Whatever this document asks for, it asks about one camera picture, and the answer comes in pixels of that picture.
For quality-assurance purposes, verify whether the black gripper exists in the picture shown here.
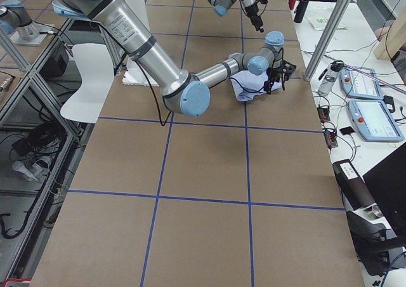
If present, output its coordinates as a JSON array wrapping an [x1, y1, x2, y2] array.
[[246, 3, 264, 32], [263, 60, 297, 95]]

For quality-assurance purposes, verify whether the blue striped button shirt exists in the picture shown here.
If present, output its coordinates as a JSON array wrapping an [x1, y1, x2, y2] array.
[[229, 70, 268, 102]]

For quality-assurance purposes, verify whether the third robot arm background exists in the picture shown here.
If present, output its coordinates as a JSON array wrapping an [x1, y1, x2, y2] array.
[[1, 0, 39, 43]]

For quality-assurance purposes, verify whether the black thermos bottle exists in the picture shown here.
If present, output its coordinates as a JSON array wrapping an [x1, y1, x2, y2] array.
[[294, 0, 310, 23]]

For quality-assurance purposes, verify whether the clear water bottle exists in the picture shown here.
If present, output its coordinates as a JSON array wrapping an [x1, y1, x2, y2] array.
[[317, 60, 344, 97]]

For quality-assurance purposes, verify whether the orange black hub upper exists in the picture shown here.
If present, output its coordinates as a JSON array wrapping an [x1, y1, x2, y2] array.
[[317, 107, 331, 123]]

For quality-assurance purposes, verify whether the orange black hub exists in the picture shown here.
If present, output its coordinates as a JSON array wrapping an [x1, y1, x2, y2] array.
[[324, 128, 338, 150], [317, 107, 331, 123]]

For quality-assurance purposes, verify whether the white paper green print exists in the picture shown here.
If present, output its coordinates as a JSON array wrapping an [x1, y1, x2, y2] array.
[[305, 14, 329, 31]]

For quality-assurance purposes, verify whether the orange black hub lower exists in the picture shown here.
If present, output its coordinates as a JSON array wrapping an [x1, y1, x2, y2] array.
[[324, 128, 338, 150]]

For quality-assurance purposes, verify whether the upper teach pendant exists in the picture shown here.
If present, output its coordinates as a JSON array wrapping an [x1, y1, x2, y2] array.
[[339, 67, 383, 100]]

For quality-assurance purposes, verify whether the teach pendant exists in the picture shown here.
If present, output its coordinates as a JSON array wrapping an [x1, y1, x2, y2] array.
[[348, 100, 404, 142], [339, 67, 383, 100]]

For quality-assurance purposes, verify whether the small black pad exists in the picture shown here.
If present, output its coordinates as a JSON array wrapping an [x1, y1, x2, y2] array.
[[339, 126, 355, 135]]

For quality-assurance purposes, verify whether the lower teach pendant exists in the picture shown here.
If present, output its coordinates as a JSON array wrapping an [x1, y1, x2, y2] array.
[[348, 100, 404, 142]]

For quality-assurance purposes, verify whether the black monitor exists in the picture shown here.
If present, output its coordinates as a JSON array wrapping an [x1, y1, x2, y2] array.
[[363, 144, 406, 236]]

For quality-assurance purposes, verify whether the white plastic chair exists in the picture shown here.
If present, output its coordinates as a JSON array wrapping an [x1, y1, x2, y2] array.
[[60, 43, 114, 124]]

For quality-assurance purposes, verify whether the grey aluminium post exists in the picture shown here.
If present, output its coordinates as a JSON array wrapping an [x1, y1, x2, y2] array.
[[303, 0, 351, 82]]

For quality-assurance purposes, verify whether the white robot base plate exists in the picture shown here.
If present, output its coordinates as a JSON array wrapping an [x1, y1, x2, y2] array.
[[122, 67, 158, 86]]

